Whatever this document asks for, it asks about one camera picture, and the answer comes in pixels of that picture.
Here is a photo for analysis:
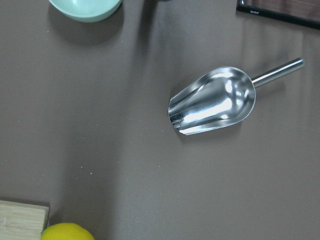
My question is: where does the black framed tray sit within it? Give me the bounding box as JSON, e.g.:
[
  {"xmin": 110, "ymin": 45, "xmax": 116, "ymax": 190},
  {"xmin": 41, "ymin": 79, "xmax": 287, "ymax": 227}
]
[{"xmin": 236, "ymin": 0, "xmax": 320, "ymax": 30}]

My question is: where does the stainless steel scoop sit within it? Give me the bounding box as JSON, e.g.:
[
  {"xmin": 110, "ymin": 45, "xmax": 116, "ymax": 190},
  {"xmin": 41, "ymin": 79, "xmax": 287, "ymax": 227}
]
[{"xmin": 167, "ymin": 58, "xmax": 305, "ymax": 136}]

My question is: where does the mint green bowl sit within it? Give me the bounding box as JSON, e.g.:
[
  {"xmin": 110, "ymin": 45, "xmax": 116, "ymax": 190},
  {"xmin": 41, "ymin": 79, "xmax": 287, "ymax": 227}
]
[{"xmin": 49, "ymin": 0, "xmax": 122, "ymax": 23}]

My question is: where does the yellow lemon far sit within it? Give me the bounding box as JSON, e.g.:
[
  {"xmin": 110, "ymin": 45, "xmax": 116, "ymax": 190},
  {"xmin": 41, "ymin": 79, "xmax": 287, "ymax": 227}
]
[{"xmin": 40, "ymin": 222, "xmax": 95, "ymax": 240}]

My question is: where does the bamboo cutting board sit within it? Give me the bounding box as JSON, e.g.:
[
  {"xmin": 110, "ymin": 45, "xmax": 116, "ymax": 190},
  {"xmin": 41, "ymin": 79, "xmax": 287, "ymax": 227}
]
[{"xmin": 0, "ymin": 200, "xmax": 50, "ymax": 240}]

